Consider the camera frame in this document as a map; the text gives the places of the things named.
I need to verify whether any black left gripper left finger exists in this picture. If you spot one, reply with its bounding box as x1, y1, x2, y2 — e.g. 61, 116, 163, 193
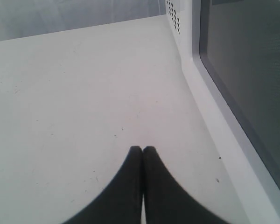
65, 146, 143, 224

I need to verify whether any white microwave oven body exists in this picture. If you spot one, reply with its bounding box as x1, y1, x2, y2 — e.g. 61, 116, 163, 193
165, 0, 201, 60

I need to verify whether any white microwave door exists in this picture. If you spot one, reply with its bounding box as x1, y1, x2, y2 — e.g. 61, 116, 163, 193
182, 0, 280, 224

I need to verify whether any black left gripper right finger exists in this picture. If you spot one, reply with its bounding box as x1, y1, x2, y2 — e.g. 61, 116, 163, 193
143, 146, 221, 224

